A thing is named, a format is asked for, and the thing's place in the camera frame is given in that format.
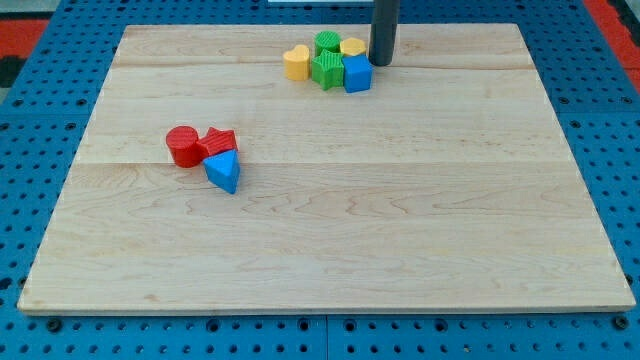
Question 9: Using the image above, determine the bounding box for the red star block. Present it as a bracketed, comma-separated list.
[196, 127, 238, 159]

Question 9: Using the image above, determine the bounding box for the red cylinder block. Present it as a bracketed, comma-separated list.
[165, 125, 202, 168]

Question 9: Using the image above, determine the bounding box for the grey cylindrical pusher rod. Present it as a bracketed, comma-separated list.
[368, 0, 401, 66]

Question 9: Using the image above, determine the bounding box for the green cylinder block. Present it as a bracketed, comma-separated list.
[314, 30, 341, 57]

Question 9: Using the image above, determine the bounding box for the yellow heart block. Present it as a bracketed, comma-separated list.
[282, 44, 310, 81]

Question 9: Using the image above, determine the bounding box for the blue cube block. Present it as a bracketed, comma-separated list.
[342, 54, 373, 93]

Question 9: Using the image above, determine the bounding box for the light wooden board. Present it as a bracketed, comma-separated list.
[18, 23, 635, 316]

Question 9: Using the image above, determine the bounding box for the blue triangle block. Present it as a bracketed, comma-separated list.
[203, 149, 241, 194]

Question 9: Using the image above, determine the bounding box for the green star block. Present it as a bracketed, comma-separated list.
[311, 50, 344, 90]

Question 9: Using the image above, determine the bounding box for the yellow hexagon block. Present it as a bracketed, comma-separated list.
[339, 37, 367, 57]

